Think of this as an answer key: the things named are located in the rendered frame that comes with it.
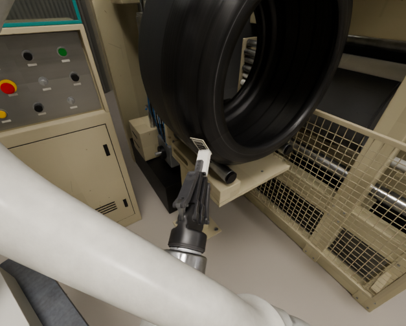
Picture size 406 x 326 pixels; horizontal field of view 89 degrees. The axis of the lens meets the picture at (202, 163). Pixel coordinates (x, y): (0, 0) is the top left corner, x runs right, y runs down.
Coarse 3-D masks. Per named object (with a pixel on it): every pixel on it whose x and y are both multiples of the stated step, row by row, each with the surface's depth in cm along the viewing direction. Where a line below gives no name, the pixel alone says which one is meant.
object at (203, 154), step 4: (200, 152) 52; (204, 152) 51; (208, 152) 51; (200, 156) 51; (204, 156) 51; (208, 156) 50; (196, 160) 51; (204, 160) 50; (208, 160) 50; (204, 164) 49; (204, 168) 49
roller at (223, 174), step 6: (180, 138) 85; (186, 144) 82; (192, 150) 79; (210, 162) 71; (216, 162) 69; (216, 168) 68; (222, 168) 67; (228, 168) 67; (222, 174) 66; (228, 174) 65; (234, 174) 66; (228, 180) 66
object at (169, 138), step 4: (164, 124) 84; (164, 128) 86; (168, 128) 84; (168, 132) 85; (172, 132) 86; (168, 136) 86; (172, 136) 88; (176, 136) 88; (168, 140) 88; (172, 140) 88; (176, 140) 90; (168, 144) 89
